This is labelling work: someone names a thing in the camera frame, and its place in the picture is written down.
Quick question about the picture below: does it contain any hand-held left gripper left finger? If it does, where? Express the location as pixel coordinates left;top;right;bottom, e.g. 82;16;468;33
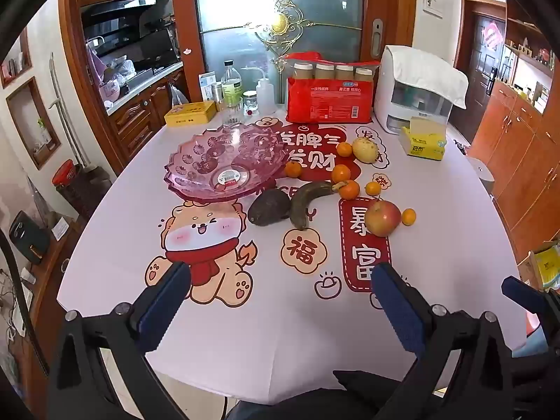
46;261;193;420

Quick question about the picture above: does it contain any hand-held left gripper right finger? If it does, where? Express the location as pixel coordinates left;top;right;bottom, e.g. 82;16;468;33
371;262;515;420

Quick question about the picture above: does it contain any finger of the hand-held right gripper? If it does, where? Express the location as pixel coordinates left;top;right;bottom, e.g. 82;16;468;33
501;275;560;337

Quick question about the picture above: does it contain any red apple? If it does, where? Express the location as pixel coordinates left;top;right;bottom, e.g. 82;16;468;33
364;200;402;238

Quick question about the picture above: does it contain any dark avocado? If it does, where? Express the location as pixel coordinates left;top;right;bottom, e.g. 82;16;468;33
247;189;293;227

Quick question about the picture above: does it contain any pink glass fruit bowl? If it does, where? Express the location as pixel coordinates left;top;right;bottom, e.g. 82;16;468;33
164;122;289;204

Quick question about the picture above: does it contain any overripe dark banana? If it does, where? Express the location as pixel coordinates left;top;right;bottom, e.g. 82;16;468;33
289;180;351;230

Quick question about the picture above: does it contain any yellow pear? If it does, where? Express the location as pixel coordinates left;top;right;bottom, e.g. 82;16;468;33
352;137;379;164

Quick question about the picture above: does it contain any cardboard box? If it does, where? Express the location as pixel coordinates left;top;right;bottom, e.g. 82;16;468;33
518;240;560;293

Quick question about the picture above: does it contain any printed cartoon tablecloth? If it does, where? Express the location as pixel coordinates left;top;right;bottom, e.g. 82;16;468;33
56;103;530;407

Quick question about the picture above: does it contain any wooden storage cabinet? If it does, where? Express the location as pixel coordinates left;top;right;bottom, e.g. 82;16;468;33
468;0;560;263

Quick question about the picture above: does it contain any black small appliance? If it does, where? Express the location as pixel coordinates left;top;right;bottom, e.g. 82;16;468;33
9;211;51;265

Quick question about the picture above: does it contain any red lid jar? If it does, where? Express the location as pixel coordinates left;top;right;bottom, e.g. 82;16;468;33
52;160;90;213

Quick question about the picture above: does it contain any yellow tissue box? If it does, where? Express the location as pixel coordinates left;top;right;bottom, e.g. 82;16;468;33
398;116;448;161

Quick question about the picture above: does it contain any wooden kitchen base cabinet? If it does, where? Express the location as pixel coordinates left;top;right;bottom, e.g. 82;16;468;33
107;70;190;160

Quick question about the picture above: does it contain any yellow tin box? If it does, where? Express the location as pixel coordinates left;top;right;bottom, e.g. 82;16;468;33
164;100;217;128

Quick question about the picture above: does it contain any white countertop appliance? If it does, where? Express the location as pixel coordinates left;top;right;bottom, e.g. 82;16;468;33
373;45;458;134

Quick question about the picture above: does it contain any clear plastic bottle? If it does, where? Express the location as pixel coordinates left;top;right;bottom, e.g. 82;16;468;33
221;60;244;125

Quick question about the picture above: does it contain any dark entrance door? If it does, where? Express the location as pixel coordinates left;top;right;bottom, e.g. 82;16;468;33
469;11;505;112

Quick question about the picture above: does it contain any red paper cup package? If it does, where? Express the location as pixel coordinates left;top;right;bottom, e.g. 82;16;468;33
285;51;380;124

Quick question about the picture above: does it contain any white and blue box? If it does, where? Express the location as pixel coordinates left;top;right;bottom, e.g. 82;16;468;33
198;71;217;102

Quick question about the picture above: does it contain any white squeeze bottle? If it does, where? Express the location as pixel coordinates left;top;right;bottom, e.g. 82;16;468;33
256;68;277;117

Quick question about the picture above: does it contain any white cloth cover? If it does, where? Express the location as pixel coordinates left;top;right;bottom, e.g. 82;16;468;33
383;45;469;109

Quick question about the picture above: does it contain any black range hood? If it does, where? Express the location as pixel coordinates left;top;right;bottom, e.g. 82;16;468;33
81;0;176;25

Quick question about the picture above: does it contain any frosted glass door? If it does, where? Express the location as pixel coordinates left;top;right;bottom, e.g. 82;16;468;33
192;0;366;106

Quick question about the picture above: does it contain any black cable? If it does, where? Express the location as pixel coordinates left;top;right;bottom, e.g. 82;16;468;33
0;227;49;375

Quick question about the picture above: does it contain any metal bar handle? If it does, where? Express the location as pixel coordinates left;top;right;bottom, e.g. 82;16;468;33
48;52;85;168

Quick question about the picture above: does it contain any wooden wall niche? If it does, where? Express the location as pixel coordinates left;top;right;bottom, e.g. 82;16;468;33
6;76;63;170

